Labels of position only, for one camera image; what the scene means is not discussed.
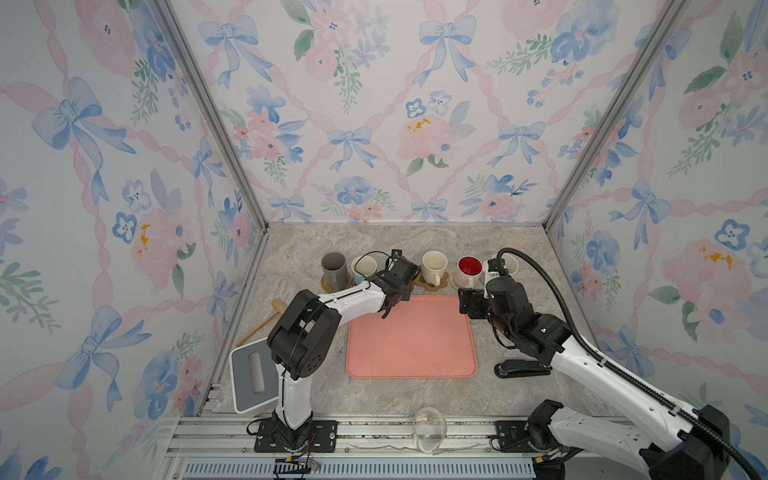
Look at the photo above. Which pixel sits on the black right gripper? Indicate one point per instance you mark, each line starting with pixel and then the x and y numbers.
pixel 477 298

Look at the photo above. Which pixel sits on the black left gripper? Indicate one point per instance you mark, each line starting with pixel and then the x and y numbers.
pixel 407 293

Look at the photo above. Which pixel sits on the cork paw print coaster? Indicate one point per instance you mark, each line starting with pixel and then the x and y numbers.
pixel 432 288

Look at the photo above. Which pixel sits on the cream mug blue handle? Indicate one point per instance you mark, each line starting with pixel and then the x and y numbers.
pixel 363 267

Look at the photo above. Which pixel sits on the cream ceramic mug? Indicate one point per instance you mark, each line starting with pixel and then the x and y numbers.
pixel 434 264

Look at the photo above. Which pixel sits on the white mug red interior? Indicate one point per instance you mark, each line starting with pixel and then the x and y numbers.
pixel 469 266

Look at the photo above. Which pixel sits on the multicolour stitched round coaster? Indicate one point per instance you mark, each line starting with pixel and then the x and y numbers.
pixel 463 282

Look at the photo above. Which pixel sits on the grey ceramic mug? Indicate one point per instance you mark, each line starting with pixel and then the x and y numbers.
pixel 334 268

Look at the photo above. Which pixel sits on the white speckled mug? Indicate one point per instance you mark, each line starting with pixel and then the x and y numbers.
pixel 511 263

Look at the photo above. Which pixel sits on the woven rattan round coaster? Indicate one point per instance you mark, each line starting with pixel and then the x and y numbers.
pixel 328 289

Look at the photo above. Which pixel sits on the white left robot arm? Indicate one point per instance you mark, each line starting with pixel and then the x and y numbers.
pixel 302 337

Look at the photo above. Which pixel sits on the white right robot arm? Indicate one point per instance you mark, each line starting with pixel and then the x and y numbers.
pixel 665 438

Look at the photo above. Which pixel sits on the pink rectangular tray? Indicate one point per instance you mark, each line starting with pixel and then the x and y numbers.
pixel 424 338

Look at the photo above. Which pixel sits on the black stapler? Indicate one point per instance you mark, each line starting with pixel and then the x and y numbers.
pixel 519 368

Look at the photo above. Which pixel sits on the wooden mallet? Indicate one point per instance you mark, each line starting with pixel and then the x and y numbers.
pixel 278 308

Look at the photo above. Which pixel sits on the clear glass dome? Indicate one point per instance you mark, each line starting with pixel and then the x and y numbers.
pixel 429 429

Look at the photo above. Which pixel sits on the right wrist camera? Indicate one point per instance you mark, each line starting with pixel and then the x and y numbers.
pixel 494 268

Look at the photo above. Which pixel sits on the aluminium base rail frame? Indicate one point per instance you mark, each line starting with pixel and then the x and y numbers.
pixel 223 446

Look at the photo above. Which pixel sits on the aluminium left corner post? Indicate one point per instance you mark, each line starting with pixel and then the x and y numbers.
pixel 179 45

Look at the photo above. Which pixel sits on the aluminium corner post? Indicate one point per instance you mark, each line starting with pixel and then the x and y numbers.
pixel 640 67
pixel 179 45

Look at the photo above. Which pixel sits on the aluminium right corner post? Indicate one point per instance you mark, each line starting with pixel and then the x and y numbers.
pixel 640 67

